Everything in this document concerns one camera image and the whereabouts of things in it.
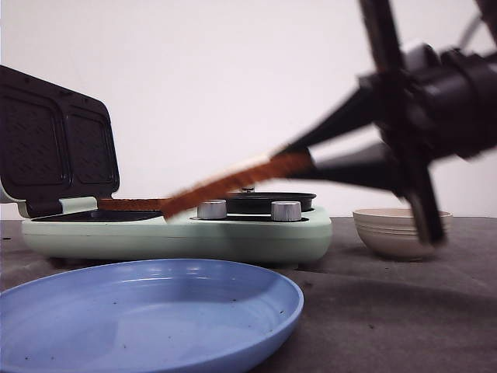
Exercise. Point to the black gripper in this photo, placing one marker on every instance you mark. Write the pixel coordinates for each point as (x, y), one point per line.
(429, 114)

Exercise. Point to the white bread slice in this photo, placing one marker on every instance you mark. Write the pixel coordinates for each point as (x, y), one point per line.
(268, 168)
(112, 204)

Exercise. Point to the beige ribbed bowl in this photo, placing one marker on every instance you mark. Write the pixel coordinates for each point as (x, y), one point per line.
(391, 232)

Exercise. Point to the breakfast maker hinged lid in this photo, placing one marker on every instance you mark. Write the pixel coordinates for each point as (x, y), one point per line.
(56, 144)

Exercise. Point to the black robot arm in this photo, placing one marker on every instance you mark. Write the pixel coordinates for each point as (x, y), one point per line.
(442, 105)

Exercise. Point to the mint green breakfast maker base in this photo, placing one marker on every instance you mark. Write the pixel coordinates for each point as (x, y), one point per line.
(243, 238)

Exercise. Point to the right silver control knob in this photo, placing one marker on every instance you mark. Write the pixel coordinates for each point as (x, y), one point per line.
(286, 211)

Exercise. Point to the silver control knob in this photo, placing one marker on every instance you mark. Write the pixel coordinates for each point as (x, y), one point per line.
(212, 210)
(286, 211)

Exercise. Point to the small black frying pan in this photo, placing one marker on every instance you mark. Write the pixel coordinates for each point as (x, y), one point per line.
(260, 202)

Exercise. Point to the left silver control knob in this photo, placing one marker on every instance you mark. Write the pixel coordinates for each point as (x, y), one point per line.
(212, 210)

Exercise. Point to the blue round plate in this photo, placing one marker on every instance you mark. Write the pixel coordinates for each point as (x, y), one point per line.
(149, 316)

